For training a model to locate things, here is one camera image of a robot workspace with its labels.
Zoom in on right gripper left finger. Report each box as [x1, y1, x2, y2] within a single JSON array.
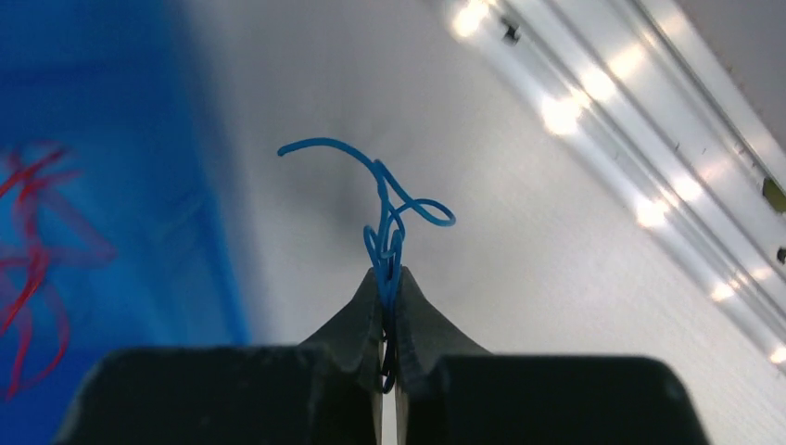
[[300, 269, 383, 376]]

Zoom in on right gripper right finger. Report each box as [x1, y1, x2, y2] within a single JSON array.
[[394, 266, 490, 381]]

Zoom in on red wires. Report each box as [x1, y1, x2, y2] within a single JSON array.
[[0, 142, 118, 401]]

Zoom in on blue compartment bin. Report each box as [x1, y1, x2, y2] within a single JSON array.
[[1, 1, 250, 444]]

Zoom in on aluminium frame rail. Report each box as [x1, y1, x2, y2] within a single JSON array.
[[430, 1, 785, 369]]

